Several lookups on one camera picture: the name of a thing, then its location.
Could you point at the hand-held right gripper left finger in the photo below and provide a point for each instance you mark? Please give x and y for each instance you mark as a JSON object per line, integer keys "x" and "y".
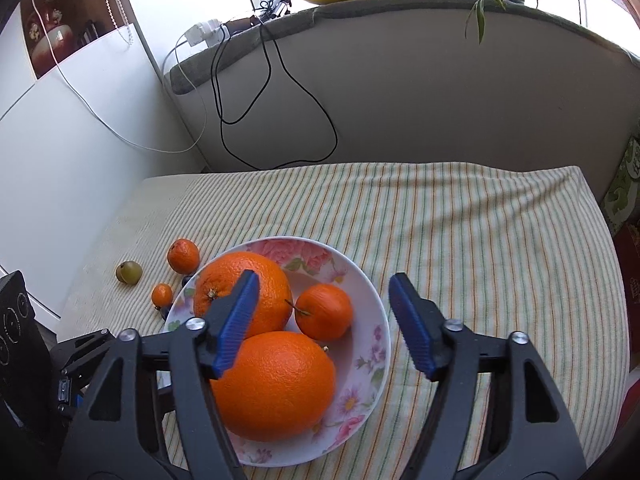
{"x": 235, "y": 330}

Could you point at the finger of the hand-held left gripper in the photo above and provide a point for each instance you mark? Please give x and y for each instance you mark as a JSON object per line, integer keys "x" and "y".
{"x": 80, "y": 352}

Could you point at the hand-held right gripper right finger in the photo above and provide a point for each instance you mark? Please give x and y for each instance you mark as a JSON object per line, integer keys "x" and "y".
{"x": 412, "y": 330}

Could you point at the floral white bowl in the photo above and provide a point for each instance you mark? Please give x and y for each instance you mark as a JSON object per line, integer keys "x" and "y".
{"x": 365, "y": 360}

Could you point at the large orange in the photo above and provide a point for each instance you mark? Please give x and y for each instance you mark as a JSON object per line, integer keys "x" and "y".
{"x": 272, "y": 285}
{"x": 285, "y": 390}

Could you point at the dark round fruit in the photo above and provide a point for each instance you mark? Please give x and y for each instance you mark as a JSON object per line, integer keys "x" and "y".
{"x": 188, "y": 280}
{"x": 164, "y": 313}

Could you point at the small tangerine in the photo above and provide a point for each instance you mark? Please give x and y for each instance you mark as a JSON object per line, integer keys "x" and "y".
{"x": 161, "y": 295}

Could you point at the green kiwi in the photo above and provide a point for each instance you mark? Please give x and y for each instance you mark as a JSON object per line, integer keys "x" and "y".
{"x": 129, "y": 272}

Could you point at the striped tablecloth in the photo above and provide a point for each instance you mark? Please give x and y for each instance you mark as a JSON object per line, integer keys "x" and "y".
{"x": 475, "y": 240}

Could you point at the green printed bag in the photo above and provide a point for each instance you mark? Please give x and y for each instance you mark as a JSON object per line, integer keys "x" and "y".
{"x": 625, "y": 185}

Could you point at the white power adapter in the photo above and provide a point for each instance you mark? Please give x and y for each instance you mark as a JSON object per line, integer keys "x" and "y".
{"x": 205, "y": 30}

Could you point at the red white vase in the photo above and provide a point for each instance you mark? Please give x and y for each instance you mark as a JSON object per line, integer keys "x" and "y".
{"x": 52, "y": 40}

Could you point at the black electronic device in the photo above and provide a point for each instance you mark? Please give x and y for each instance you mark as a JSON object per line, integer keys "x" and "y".
{"x": 245, "y": 21}

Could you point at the grey windowsill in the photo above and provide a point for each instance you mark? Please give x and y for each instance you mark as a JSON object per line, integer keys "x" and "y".
{"x": 400, "y": 7}

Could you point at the wooden shelf unit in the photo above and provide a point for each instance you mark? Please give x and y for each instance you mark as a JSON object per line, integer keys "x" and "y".
{"x": 75, "y": 5}

